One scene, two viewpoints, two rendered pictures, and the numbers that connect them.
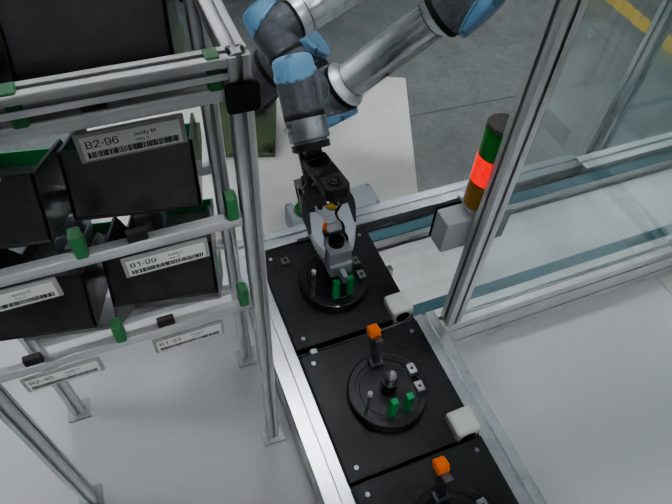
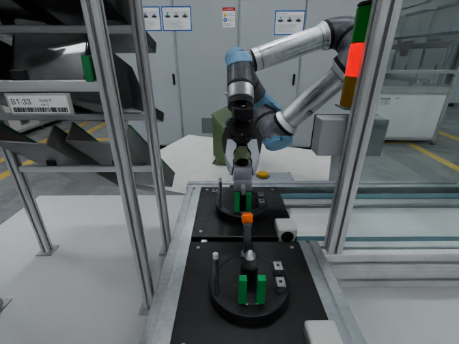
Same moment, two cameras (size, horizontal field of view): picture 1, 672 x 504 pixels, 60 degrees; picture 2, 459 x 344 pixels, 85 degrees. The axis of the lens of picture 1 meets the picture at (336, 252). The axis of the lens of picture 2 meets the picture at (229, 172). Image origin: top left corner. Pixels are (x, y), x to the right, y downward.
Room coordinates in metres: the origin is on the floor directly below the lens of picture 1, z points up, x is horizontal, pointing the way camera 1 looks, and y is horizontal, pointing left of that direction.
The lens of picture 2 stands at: (0.15, -0.21, 1.34)
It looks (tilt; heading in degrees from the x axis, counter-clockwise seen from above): 25 degrees down; 25
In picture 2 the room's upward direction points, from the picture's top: straight up
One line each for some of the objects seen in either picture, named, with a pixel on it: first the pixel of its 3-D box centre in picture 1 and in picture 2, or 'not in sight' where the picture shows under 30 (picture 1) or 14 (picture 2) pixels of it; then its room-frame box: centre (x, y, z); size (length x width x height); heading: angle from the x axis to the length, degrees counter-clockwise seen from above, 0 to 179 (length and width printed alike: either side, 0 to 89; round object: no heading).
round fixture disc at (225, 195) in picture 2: (333, 280); (241, 204); (0.69, 0.00, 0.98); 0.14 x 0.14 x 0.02
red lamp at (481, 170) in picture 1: (490, 166); (363, 59); (0.66, -0.22, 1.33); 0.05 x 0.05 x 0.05
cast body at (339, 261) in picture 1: (337, 255); (242, 175); (0.68, 0.00, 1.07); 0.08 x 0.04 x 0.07; 25
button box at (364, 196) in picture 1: (332, 211); (262, 183); (0.92, 0.01, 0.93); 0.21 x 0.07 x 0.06; 115
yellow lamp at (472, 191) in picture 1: (482, 190); (357, 91); (0.66, -0.22, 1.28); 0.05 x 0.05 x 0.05
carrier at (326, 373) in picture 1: (389, 383); (249, 269); (0.46, -0.11, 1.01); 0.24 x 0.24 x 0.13; 25
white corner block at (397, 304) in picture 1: (397, 307); (285, 230); (0.64, -0.13, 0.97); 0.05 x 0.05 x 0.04; 25
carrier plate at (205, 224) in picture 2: (333, 285); (241, 210); (0.69, 0.00, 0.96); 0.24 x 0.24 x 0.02; 25
